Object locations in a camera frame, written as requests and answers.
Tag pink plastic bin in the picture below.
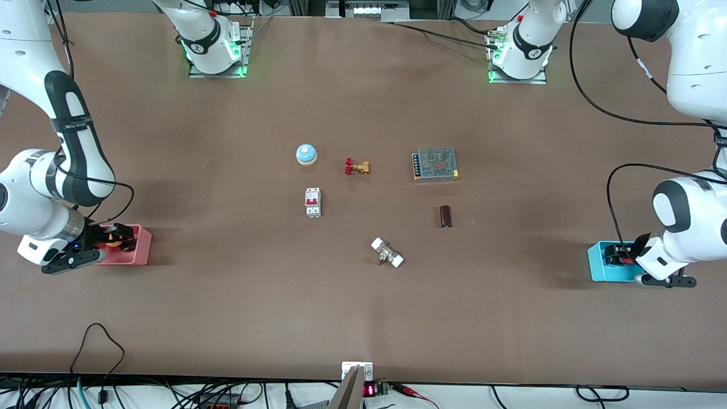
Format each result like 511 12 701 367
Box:
94 224 153 266

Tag blue plastic bin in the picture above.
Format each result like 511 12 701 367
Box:
587 240 644 283

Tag metal mesh power supply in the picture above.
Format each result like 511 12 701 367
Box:
412 147 460 183

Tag metal fitting white caps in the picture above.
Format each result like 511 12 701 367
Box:
370 237 405 269

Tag red alligator clip lead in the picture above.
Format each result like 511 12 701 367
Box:
391 383 439 409

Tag white power strip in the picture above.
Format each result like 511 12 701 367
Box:
326 0 411 21

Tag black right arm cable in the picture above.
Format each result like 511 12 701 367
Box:
44 0 135 228

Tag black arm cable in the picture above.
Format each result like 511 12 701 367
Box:
44 0 135 228
570 0 727 262

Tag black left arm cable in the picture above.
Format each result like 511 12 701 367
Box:
570 0 727 262

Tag black looped table cable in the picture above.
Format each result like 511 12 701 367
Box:
69 323 126 409

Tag black coiled floor cable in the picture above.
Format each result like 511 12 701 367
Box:
576 385 630 403

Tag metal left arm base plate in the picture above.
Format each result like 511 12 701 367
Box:
487 28 548 85

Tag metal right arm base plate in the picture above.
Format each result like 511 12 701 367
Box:
189 16 254 79

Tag grey camera pole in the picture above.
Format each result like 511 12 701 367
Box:
328 365 365 409

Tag white pole bracket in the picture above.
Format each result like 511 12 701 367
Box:
341 361 374 382

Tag black cable to base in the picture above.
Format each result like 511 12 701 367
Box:
392 18 500 49

